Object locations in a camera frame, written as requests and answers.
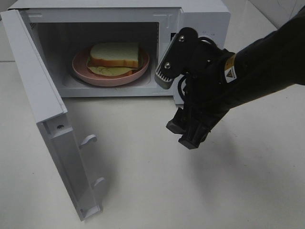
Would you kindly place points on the pink round plate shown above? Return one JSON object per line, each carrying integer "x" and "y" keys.
{"x": 81, "y": 71}

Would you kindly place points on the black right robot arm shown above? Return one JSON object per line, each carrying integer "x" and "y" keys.
{"x": 268, "y": 65}

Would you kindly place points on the white microwave oven body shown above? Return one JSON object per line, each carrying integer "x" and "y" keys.
{"x": 65, "y": 27}

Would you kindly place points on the white bread sandwich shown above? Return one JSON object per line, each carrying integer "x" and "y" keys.
{"x": 114, "y": 58}

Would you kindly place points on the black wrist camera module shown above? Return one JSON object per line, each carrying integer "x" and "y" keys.
{"x": 186, "y": 52}

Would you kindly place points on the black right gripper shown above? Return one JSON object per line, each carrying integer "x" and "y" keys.
{"x": 202, "y": 90}

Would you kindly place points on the white microwave door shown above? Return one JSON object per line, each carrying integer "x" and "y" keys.
{"x": 50, "y": 113}

